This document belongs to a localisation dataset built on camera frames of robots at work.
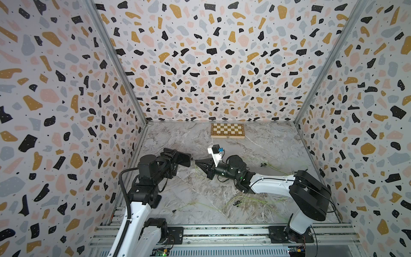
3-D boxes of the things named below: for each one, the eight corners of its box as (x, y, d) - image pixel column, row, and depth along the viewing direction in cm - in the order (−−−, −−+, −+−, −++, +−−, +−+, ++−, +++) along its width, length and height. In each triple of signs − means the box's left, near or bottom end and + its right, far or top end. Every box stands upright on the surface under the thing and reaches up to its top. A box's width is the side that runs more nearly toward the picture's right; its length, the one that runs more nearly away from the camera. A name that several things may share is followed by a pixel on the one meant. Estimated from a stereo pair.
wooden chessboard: (210, 138, 114) (210, 136, 112) (211, 126, 122) (211, 123, 120) (245, 139, 114) (246, 136, 112) (243, 126, 122) (243, 123, 120)
